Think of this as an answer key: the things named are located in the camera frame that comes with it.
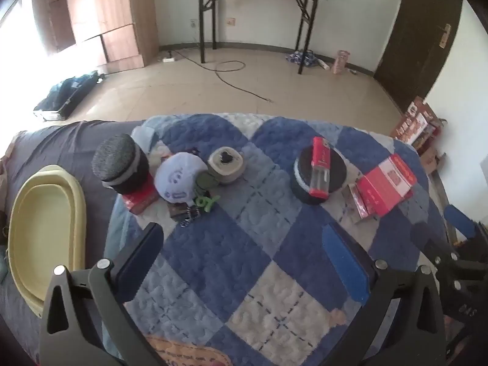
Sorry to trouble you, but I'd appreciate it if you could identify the dark grey foam cylinder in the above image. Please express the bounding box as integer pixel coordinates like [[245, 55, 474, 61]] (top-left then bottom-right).
[[91, 134, 150, 195], [290, 145, 347, 204]]

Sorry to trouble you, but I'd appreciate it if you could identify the dark brown door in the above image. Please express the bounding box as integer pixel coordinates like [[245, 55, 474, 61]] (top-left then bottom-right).
[[374, 0, 464, 113]]

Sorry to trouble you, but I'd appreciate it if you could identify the blue checked quilt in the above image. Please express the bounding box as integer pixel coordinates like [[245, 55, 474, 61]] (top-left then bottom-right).
[[105, 112, 448, 366]]

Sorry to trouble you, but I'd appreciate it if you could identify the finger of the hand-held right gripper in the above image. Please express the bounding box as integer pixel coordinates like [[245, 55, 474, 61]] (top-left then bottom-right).
[[412, 223, 460, 265], [444, 204, 488, 264]]

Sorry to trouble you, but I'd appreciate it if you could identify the red box with clear wrap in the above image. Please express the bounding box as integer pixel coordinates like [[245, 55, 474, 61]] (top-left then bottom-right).
[[310, 136, 332, 199]]

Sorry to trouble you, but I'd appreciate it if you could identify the wooden wardrobe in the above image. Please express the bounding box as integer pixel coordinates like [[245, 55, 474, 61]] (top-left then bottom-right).
[[32, 0, 160, 70]]

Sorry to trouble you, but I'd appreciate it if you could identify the blue patterned bag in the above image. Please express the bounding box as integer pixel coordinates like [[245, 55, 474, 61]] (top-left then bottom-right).
[[286, 49, 317, 67]]

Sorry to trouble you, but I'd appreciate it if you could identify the round zippered case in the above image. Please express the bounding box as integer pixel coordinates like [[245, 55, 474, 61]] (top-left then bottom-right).
[[207, 147, 246, 185]]

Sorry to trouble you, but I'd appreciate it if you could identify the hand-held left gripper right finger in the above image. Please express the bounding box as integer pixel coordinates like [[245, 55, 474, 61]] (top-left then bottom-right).
[[322, 222, 447, 366]]

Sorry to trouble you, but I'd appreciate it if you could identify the black suitcase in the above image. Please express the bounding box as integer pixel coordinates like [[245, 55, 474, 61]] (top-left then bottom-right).
[[32, 70, 105, 122]]

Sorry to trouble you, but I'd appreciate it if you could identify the metal ball chain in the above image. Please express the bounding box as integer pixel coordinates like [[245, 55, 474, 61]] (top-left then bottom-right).
[[180, 206, 203, 229]]

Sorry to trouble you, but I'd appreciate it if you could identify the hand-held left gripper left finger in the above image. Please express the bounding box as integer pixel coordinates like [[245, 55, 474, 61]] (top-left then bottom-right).
[[38, 222, 164, 366]]

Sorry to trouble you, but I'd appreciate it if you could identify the light blue cloth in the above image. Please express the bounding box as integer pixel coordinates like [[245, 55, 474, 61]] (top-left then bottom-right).
[[131, 126, 172, 161]]

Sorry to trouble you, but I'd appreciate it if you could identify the small dark box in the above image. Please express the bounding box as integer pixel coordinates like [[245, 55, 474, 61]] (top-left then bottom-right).
[[168, 203, 197, 222]]

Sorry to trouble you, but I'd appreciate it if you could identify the black floor cable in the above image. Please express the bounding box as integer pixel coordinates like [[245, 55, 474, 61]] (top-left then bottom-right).
[[158, 48, 275, 103]]

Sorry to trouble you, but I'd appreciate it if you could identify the silver and red box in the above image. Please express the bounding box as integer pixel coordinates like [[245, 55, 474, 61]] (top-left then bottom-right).
[[356, 153, 417, 218]]

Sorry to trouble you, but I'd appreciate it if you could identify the green leaf patch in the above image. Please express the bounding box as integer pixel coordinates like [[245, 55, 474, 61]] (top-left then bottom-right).
[[194, 171, 219, 195]]

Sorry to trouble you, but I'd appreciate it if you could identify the dark red box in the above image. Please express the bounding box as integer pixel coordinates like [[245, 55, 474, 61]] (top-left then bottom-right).
[[123, 183, 159, 214]]

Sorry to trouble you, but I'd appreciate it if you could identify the white plush with blue print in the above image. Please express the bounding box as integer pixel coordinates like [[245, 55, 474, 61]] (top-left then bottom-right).
[[154, 152, 206, 203]]

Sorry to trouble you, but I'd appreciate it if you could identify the pale yellow collapsible basin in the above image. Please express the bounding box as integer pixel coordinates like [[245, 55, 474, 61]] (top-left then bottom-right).
[[8, 165, 86, 317]]

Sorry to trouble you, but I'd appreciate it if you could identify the stack of red boxes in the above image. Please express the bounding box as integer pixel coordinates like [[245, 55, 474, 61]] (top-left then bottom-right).
[[391, 97, 443, 151]]

